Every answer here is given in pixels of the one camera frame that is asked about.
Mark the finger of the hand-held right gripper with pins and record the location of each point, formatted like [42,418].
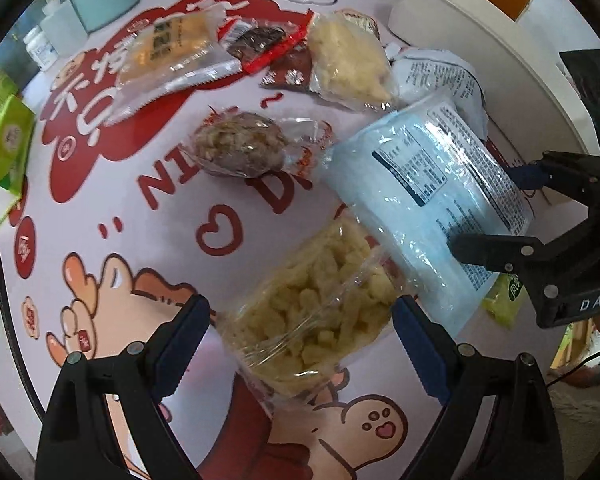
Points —
[527,175]
[490,252]

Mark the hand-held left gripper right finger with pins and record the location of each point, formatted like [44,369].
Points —
[420,345]

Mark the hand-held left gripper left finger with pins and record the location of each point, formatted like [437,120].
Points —
[185,340]

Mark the green yellow packet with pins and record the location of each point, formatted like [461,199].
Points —
[502,302]

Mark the large light blue packet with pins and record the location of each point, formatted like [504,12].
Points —
[395,185]

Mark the clear bag of yellow sticks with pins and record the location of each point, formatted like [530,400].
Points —
[305,310]

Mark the grey white foil packet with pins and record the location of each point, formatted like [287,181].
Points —
[430,72]

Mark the white storage bin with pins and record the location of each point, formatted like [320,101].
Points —
[455,15]

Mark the clear packet of brown snack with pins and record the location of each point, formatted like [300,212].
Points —
[240,142]

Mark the clear bag of yellow pieces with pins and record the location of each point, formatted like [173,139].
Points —
[345,60]

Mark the yellow cracker packet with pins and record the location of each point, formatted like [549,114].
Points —
[165,45]

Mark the dark packet with red edges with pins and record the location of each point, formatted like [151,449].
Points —
[260,42]

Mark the printed pink table cover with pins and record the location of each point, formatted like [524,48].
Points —
[155,240]

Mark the small white labelled bottle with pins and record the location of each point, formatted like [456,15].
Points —
[41,50]

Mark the white plastic jar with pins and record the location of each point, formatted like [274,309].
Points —
[65,27]

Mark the teal cup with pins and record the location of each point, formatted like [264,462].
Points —
[105,0]

